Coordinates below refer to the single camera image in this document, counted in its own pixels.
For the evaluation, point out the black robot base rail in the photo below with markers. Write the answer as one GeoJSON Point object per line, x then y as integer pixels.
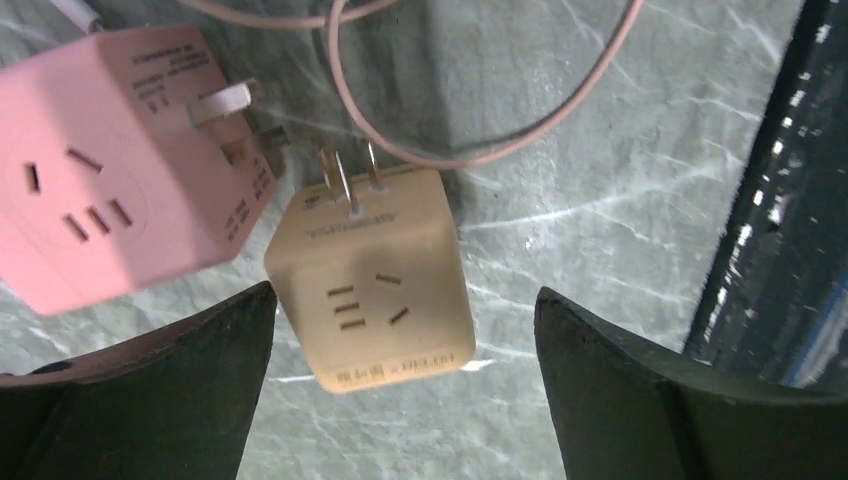
{"type": "Point", "coordinates": [775, 296]}

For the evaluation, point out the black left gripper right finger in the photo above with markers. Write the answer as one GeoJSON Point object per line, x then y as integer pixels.
{"type": "Point", "coordinates": [624, 407]}

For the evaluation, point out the beige cube socket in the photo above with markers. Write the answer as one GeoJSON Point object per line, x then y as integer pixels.
{"type": "Point", "coordinates": [368, 272]}

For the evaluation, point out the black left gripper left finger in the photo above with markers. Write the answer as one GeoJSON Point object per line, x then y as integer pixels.
{"type": "Point", "coordinates": [177, 402]}

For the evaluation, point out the pink cube socket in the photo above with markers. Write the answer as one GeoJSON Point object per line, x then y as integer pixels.
{"type": "Point", "coordinates": [127, 160]}

